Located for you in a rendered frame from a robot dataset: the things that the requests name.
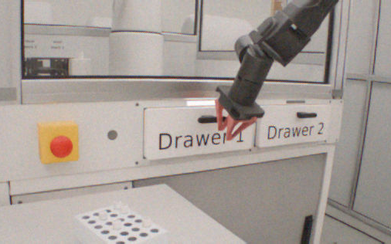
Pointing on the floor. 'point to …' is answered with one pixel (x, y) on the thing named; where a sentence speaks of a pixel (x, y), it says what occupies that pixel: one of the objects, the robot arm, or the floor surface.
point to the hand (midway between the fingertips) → (226, 132)
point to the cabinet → (215, 190)
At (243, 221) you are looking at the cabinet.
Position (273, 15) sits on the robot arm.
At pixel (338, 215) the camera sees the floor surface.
